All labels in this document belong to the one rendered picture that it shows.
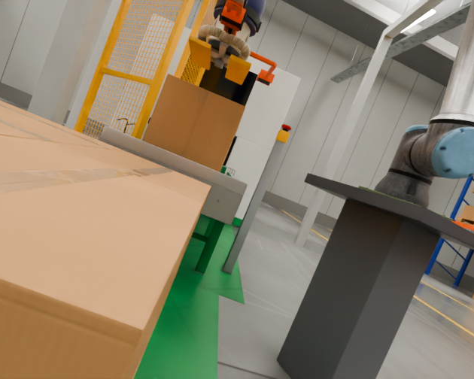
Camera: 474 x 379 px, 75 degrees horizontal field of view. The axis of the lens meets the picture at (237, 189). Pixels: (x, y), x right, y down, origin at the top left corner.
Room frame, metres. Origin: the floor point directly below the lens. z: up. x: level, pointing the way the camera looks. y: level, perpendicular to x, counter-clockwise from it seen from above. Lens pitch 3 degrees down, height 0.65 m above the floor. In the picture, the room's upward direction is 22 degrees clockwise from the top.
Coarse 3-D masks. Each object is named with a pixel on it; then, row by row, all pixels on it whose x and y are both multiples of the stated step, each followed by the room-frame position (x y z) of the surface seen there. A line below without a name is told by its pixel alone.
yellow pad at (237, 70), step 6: (234, 60) 1.38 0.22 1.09; (240, 60) 1.38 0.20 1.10; (228, 66) 1.49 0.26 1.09; (234, 66) 1.46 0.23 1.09; (240, 66) 1.42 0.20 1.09; (246, 66) 1.39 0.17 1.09; (228, 72) 1.59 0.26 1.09; (234, 72) 1.55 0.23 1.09; (240, 72) 1.51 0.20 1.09; (246, 72) 1.47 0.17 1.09; (228, 78) 1.70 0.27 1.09; (234, 78) 1.65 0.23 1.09; (240, 78) 1.61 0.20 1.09; (240, 84) 1.72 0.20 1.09
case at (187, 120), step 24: (168, 96) 1.49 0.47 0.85; (192, 96) 1.50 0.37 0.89; (216, 96) 1.50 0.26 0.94; (168, 120) 1.49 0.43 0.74; (192, 120) 1.50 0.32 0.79; (216, 120) 1.51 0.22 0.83; (240, 120) 1.62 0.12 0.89; (168, 144) 1.50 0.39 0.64; (192, 144) 1.50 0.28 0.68; (216, 144) 1.51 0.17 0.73; (216, 168) 1.51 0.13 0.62
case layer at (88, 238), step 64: (0, 128) 0.64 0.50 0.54; (64, 128) 1.23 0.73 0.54; (0, 192) 0.29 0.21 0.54; (64, 192) 0.38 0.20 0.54; (128, 192) 0.53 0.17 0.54; (192, 192) 0.88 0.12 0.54; (0, 256) 0.19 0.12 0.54; (64, 256) 0.22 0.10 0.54; (128, 256) 0.27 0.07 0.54; (0, 320) 0.17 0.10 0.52; (64, 320) 0.17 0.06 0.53; (128, 320) 0.18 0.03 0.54
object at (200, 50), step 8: (192, 40) 1.35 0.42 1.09; (200, 40) 1.35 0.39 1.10; (192, 48) 1.45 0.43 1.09; (200, 48) 1.40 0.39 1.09; (208, 48) 1.36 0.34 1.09; (192, 56) 1.57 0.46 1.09; (200, 56) 1.52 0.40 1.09; (208, 56) 1.47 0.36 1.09; (200, 64) 1.64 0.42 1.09; (208, 64) 1.59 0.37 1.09
